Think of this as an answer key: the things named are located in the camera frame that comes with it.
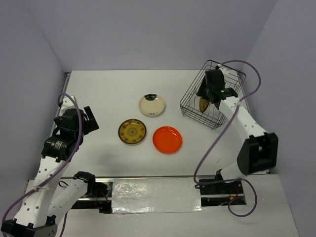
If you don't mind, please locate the yellow patterned plate brown rim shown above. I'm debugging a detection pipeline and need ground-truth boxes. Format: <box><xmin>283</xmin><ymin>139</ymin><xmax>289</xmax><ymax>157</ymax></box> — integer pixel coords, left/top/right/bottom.
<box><xmin>199</xmin><ymin>97</ymin><xmax>209</xmax><ymax>113</ymax></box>

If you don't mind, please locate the cream plate floral print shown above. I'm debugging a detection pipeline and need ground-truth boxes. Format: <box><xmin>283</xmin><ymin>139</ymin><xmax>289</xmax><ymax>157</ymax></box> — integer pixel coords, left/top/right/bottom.
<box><xmin>139</xmin><ymin>94</ymin><xmax>165</xmax><ymax>117</ymax></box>

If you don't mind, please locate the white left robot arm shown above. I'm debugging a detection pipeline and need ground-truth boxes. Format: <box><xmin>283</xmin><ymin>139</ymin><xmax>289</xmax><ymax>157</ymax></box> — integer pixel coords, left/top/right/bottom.
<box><xmin>0</xmin><ymin>106</ymin><xmax>99</xmax><ymax>237</ymax></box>

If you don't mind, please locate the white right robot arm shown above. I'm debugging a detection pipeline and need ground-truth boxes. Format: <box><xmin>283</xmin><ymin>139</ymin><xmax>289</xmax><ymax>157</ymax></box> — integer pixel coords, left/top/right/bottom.
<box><xmin>197</xmin><ymin>68</ymin><xmax>278</xmax><ymax>193</ymax></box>

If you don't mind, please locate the silver foil tape cover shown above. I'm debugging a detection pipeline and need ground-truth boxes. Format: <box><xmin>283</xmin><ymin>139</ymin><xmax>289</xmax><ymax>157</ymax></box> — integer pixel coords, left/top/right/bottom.
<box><xmin>112</xmin><ymin>178</ymin><xmax>202</xmax><ymax>214</ymax></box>

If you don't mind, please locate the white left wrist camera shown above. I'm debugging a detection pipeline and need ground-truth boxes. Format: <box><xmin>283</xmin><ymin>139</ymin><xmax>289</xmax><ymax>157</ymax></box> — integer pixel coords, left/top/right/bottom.
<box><xmin>61</xmin><ymin>96</ymin><xmax>75</xmax><ymax>112</ymax></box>

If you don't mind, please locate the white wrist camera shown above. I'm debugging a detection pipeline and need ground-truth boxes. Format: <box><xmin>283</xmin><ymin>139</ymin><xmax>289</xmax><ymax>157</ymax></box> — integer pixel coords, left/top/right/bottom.
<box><xmin>215</xmin><ymin>64</ymin><xmax>230</xmax><ymax>77</ymax></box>
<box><xmin>61</xmin><ymin>96</ymin><xmax>75</xmax><ymax>112</ymax></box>

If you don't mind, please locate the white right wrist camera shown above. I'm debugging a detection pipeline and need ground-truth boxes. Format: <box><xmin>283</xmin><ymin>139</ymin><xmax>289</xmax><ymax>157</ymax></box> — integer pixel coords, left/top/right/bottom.
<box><xmin>215</xmin><ymin>64</ymin><xmax>230</xmax><ymax>77</ymax></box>

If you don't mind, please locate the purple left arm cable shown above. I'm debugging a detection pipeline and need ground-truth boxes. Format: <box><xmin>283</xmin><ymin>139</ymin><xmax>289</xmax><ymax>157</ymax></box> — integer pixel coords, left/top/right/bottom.
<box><xmin>1</xmin><ymin>92</ymin><xmax>83</xmax><ymax>237</ymax></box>

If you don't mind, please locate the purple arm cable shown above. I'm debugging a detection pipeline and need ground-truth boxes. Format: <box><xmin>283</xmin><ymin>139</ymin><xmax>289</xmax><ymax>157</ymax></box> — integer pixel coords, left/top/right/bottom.
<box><xmin>194</xmin><ymin>59</ymin><xmax>262</xmax><ymax>217</ymax></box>
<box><xmin>1</xmin><ymin>92</ymin><xmax>83</xmax><ymax>237</ymax></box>

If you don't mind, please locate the grey wire dish rack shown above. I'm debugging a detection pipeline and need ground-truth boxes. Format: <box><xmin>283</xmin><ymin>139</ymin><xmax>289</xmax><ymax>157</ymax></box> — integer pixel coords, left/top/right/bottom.
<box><xmin>180</xmin><ymin>60</ymin><xmax>246</xmax><ymax>129</ymax></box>

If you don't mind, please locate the aluminium table edge rail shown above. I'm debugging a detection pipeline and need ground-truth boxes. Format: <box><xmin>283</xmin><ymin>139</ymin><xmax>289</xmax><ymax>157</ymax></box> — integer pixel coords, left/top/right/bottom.
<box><xmin>57</xmin><ymin>72</ymin><xmax>71</xmax><ymax>107</ymax></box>

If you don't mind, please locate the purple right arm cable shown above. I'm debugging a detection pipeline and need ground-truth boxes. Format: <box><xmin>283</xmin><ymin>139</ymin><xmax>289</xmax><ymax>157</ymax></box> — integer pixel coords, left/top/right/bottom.
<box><xmin>194</xmin><ymin>59</ymin><xmax>262</xmax><ymax>217</ymax></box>

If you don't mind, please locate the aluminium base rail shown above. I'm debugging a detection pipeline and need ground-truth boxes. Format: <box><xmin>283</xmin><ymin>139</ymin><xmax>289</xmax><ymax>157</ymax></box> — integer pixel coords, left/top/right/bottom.
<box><xmin>74</xmin><ymin>177</ymin><xmax>245</xmax><ymax>209</ymax></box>

